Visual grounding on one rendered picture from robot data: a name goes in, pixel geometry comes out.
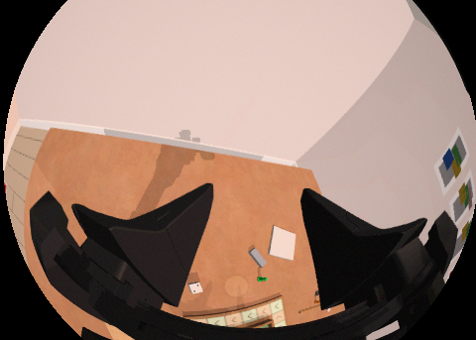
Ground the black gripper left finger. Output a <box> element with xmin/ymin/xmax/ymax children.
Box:
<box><xmin>71</xmin><ymin>182</ymin><xmax>214</xmax><ymax>307</ymax></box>

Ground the pale pink flat square tile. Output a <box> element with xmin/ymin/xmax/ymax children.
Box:
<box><xmin>269</xmin><ymin>226</ymin><xmax>297</xmax><ymax>261</ymax></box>

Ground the grey flat bar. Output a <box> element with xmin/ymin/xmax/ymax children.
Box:
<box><xmin>249</xmin><ymin>248</ymin><xmax>267</xmax><ymax>268</ymax></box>

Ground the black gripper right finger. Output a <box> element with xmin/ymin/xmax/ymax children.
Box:
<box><xmin>300</xmin><ymin>188</ymin><xmax>427</xmax><ymax>311</ymax></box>

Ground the white die with black pips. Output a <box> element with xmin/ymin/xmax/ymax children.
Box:
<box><xmin>187</xmin><ymin>282</ymin><xmax>202</xmax><ymax>293</ymax></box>

